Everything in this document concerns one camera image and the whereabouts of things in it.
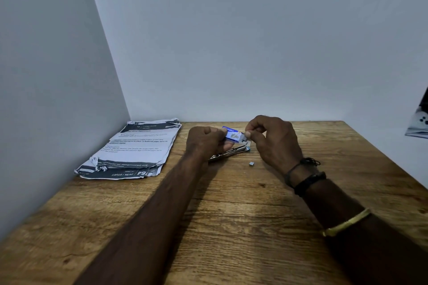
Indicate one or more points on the person's left hand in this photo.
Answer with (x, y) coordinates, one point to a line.
(204, 142)

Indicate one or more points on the person's right hand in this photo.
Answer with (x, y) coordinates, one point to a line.
(277, 142)

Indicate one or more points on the blue white staples box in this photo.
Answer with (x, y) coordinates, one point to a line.
(234, 135)

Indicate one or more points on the silver blue stapler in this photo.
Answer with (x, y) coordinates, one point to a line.
(234, 152)

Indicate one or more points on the stack of printed papers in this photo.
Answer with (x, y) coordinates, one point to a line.
(137, 149)

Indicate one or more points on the person's right forearm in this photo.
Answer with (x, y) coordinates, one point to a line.
(364, 254)

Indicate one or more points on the person's left forearm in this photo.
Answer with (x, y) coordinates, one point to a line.
(147, 231)

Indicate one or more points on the wooden table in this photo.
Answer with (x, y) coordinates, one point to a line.
(250, 228)

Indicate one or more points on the gold bangle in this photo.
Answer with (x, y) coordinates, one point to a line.
(346, 223)

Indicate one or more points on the papers on window sill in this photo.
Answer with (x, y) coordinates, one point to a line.
(419, 124)

